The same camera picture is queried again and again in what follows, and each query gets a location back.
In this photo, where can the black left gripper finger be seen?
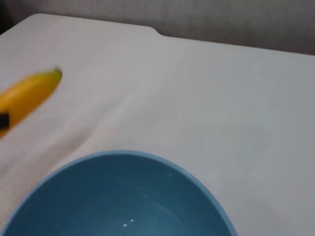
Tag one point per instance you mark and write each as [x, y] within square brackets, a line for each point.
[4, 120]

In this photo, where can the yellow banana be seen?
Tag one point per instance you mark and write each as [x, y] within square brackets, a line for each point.
[29, 93]

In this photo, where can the blue bowl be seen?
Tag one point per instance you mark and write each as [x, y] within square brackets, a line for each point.
[110, 196]

